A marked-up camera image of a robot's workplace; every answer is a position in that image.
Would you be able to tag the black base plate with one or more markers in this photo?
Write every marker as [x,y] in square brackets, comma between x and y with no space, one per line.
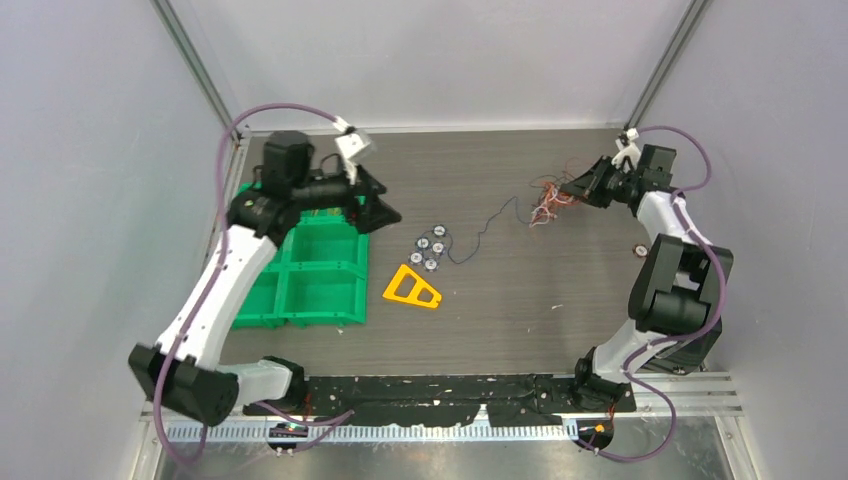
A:
[439,401]

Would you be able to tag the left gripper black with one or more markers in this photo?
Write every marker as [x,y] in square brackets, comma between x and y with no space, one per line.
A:
[376,213]

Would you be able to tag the yellow triangular plastic piece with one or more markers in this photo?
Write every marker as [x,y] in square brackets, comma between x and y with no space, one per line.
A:
[409,288]

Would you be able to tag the lone poker chip right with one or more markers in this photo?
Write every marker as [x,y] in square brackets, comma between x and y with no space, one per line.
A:
[640,250]

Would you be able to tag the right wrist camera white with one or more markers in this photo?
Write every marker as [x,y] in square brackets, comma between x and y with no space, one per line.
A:
[629,152]

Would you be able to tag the poker chip left upper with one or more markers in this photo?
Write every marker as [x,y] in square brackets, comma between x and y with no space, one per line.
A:
[423,243]

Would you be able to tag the green compartment tray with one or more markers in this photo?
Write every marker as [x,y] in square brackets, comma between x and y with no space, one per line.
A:
[317,277]

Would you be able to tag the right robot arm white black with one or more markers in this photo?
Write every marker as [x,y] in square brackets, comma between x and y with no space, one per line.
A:
[672,319]

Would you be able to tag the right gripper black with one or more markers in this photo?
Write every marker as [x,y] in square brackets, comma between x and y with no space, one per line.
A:
[588,185]

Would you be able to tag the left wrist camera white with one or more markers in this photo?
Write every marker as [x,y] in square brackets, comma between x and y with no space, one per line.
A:
[353,145]

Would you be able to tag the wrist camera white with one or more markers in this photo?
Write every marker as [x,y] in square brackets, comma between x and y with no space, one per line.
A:
[353,145]
[629,152]

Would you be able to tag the poker chip bottom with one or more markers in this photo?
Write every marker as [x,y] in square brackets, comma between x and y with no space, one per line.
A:
[430,264]

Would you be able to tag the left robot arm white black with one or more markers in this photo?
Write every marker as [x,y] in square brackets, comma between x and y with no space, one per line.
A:
[181,370]

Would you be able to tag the poker chip left lower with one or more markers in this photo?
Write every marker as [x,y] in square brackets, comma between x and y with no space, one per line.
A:
[416,258]

